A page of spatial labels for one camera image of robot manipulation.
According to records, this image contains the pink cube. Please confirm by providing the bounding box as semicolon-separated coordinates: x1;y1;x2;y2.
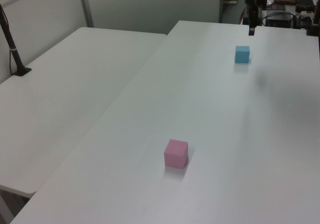
163;138;189;169

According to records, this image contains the black clamp bar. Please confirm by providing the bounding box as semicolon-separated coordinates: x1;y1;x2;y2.
294;4;316;14

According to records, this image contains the blue cube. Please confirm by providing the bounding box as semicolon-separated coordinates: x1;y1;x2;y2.
234;45;251;64

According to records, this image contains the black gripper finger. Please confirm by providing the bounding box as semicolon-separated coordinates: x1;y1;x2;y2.
248;7;260;36

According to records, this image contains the grey partition post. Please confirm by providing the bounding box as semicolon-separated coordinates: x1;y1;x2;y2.
77;0;95;28

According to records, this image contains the white side table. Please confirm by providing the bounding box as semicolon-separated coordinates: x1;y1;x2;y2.
0;27;168;194

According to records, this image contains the black camera stand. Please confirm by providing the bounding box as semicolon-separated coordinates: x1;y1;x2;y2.
305;0;320;37

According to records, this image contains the black control box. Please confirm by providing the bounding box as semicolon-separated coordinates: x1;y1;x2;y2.
264;12;295;29

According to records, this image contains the black pole with base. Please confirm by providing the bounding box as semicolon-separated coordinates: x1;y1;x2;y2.
0;3;33;77

